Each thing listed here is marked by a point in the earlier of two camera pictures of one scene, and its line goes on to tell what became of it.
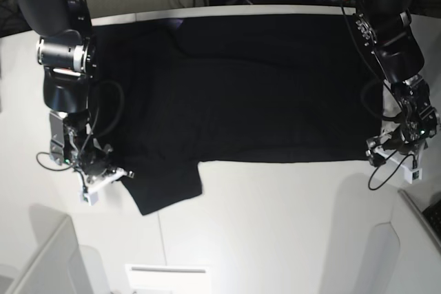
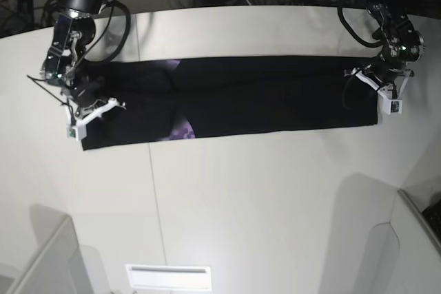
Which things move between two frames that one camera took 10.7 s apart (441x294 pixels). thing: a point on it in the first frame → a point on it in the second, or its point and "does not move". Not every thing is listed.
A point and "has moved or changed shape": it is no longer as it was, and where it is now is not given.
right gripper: x=401 y=140 → x=386 y=70
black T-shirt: x=175 y=90 has moved or changed shape
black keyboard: x=433 y=215 does not move
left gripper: x=95 y=161 → x=89 y=93
